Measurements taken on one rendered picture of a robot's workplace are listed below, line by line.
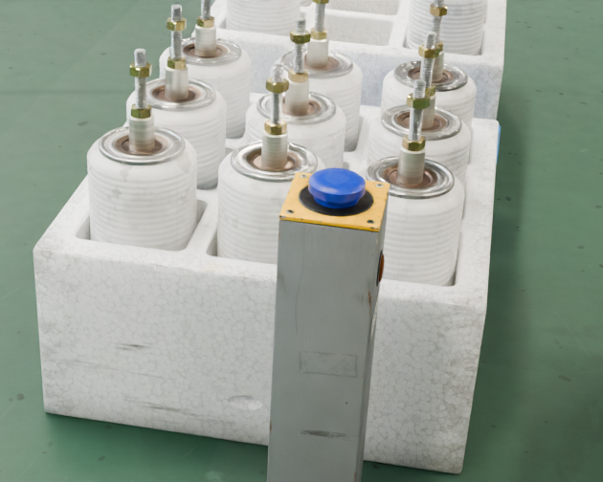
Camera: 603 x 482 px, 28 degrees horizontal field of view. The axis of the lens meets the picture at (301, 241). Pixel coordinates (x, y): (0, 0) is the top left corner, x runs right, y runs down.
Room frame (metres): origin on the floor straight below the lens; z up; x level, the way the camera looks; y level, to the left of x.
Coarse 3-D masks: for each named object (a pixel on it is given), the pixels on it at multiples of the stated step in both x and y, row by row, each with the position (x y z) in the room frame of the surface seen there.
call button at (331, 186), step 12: (336, 168) 0.77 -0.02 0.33; (312, 180) 0.75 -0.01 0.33; (324, 180) 0.75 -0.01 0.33; (336, 180) 0.75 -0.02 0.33; (348, 180) 0.75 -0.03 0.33; (360, 180) 0.75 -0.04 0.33; (312, 192) 0.74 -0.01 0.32; (324, 192) 0.74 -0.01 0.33; (336, 192) 0.73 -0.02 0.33; (348, 192) 0.74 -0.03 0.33; (360, 192) 0.74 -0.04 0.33; (324, 204) 0.74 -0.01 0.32; (336, 204) 0.74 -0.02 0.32; (348, 204) 0.74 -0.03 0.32
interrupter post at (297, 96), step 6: (288, 78) 1.05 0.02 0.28; (294, 84) 1.04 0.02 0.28; (300, 84) 1.04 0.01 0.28; (306, 84) 1.05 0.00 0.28; (288, 90) 1.05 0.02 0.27; (294, 90) 1.04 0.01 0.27; (300, 90) 1.04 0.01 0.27; (306, 90) 1.05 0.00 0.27; (288, 96) 1.04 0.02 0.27; (294, 96) 1.04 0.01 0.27; (300, 96) 1.04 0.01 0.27; (306, 96) 1.05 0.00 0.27; (288, 102) 1.04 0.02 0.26; (294, 102) 1.04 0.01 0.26; (300, 102) 1.04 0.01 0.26; (306, 102) 1.05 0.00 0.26; (288, 108) 1.04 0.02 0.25; (294, 108) 1.04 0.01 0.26; (300, 108) 1.04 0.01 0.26; (306, 108) 1.05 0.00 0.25
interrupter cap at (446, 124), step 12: (396, 108) 1.06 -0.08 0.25; (408, 108) 1.06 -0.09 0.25; (384, 120) 1.03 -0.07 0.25; (396, 120) 1.03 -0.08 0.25; (408, 120) 1.04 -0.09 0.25; (444, 120) 1.04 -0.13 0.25; (456, 120) 1.04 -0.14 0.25; (396, 132) 1.01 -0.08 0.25; (408, 132) 1.01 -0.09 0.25; (432, 132) 1.01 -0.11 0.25; (444, 132) 1.01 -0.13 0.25; (456, 132) 1.01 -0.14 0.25
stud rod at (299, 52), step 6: (300, 18) 1.05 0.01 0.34; (300, 24) 1.05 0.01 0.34; (300, 30) 1.05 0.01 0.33; (300, 48) 1.05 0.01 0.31; (294, 54) 1.05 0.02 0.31; (300, 54) 1.05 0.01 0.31; (294, 60) 1.05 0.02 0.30; (300, 60) 1.05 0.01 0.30; (294, 66) 1.05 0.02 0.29; (300, 66) 1.05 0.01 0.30; (300, 72) 1.05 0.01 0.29
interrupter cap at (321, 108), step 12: (264, 96) 1.07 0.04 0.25; (312, 96) 1.08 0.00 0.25; (324, 96) 1.08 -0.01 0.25; (264, 108) 1.04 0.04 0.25; (312, 108) 1.05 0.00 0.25; (324, 108) 1.05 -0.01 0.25; (288, 120) 1.02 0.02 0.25; (300, 120) 1.02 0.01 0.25; (312, 120) 1.02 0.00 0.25; (324, 120) 1.03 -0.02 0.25
